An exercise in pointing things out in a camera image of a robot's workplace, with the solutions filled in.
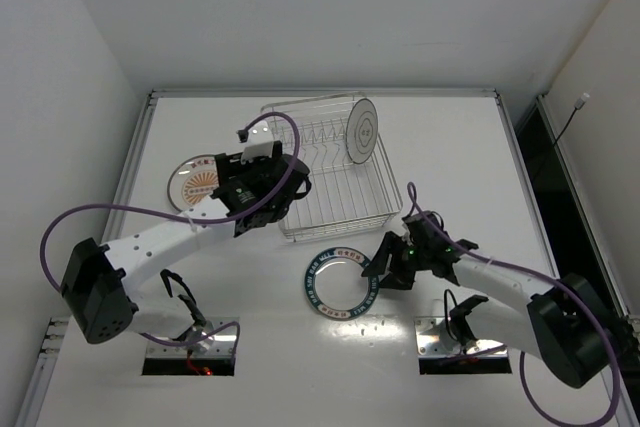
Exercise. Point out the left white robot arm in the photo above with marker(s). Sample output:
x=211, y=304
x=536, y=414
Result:
x=102, y=284

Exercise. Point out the blue rimmed plate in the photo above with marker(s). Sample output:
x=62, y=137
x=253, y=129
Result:
x=335, y=287

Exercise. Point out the orange sunburst plate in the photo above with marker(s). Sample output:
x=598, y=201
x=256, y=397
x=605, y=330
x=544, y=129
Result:
x=191, y=181

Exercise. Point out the metal base plate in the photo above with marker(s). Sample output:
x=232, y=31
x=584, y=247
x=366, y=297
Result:
x=217, y=340
x=434, y=343

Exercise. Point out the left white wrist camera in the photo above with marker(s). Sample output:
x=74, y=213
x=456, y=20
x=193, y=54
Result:
x=258, y=141

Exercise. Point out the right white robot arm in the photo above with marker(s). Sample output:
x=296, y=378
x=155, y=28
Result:
x=562, y=322

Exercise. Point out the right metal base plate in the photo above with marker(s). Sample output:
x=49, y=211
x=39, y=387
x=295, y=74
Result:
x=434, y=343

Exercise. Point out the silver wire dish rack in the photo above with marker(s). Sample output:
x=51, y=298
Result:
x=345, y=198

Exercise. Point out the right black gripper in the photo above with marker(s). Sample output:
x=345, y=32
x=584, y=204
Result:
x=400, y=258

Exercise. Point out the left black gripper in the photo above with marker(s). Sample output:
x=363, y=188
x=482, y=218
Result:
x=270, y=167

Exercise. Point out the white black ringed plate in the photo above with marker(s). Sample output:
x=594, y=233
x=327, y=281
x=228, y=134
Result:
x=361, y=132

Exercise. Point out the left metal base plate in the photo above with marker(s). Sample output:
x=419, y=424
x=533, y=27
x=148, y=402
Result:
x=217, y=340

